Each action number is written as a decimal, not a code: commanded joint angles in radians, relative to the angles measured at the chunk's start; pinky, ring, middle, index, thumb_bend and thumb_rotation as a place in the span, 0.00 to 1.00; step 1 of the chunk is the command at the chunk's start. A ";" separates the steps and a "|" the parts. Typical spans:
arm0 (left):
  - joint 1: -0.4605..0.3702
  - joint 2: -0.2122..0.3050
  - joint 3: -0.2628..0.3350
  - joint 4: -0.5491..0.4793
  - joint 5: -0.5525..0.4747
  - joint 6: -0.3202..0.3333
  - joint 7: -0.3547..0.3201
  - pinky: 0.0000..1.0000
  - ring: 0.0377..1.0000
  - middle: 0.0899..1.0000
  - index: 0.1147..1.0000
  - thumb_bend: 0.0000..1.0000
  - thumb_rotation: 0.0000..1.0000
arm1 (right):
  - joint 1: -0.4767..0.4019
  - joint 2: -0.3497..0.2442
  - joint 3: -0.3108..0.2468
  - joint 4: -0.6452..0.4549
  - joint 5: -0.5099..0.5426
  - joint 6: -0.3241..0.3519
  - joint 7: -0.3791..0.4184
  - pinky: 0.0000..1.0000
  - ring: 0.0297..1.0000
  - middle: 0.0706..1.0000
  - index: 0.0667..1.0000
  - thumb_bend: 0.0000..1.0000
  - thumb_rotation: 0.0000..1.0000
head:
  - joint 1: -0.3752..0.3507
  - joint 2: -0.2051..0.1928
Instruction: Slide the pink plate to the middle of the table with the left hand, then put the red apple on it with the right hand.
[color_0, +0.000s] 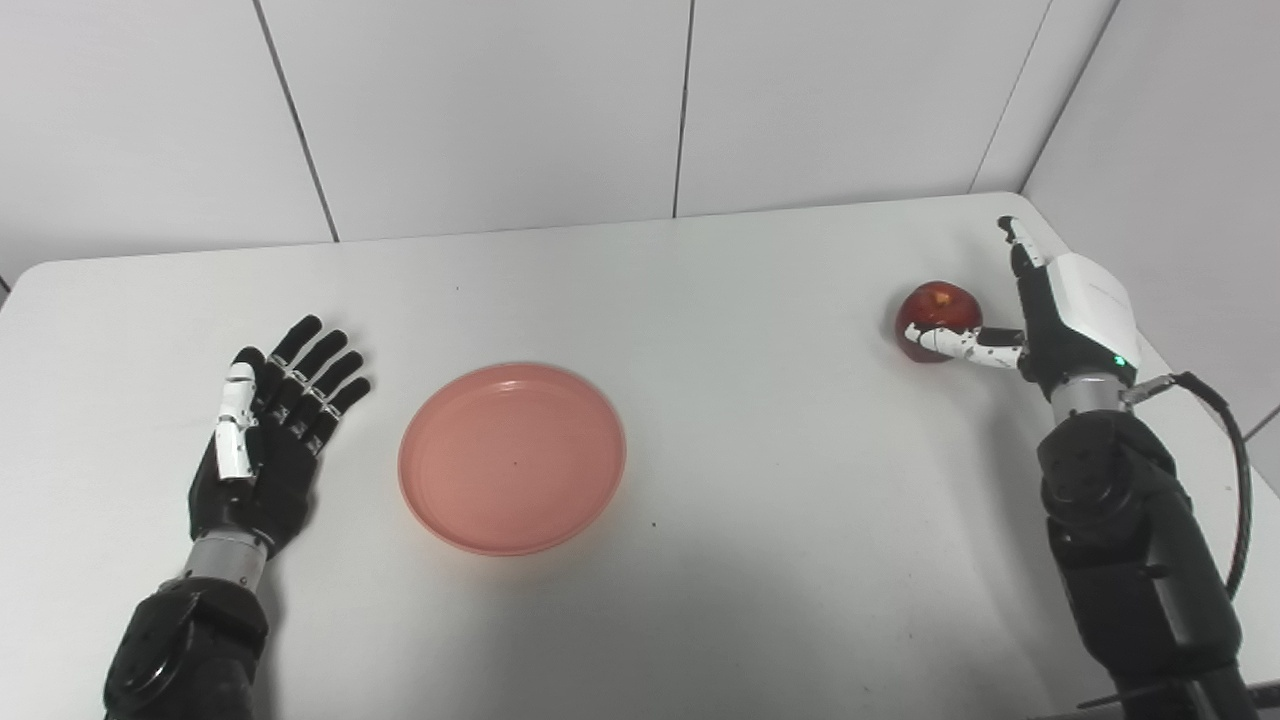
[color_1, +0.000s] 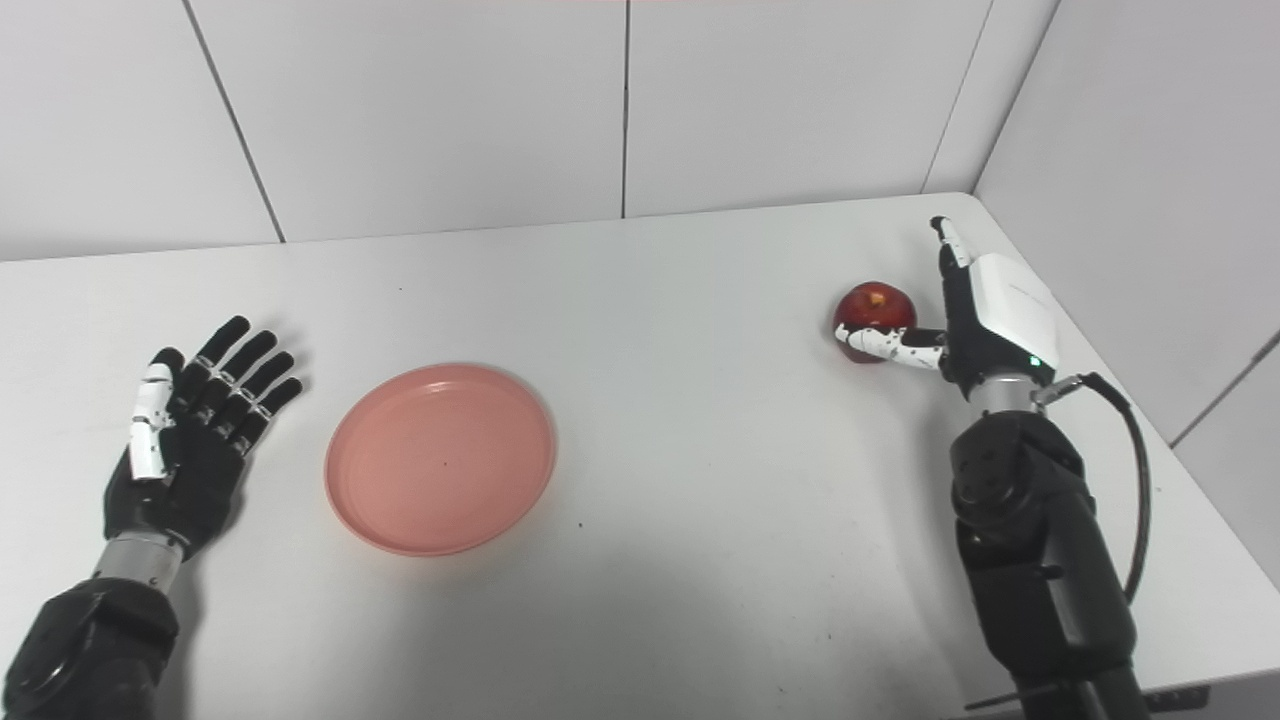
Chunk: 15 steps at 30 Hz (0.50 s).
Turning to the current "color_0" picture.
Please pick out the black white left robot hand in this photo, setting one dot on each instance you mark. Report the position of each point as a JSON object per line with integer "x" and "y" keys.
{"x": 275, "y": 485}

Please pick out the pink round plate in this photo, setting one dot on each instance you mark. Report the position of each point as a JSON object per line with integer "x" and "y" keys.
{"x": 510, "y": 460}

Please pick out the red apple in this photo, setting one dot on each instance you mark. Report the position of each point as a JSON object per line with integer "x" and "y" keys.
{"x": 935, "y": 305}

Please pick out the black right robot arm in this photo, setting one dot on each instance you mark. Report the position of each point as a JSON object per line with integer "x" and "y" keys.
{"x": 1130, "y": 560}

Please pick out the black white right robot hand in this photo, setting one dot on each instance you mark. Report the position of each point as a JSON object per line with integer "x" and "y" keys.
{"x": 1060, "y": 340}

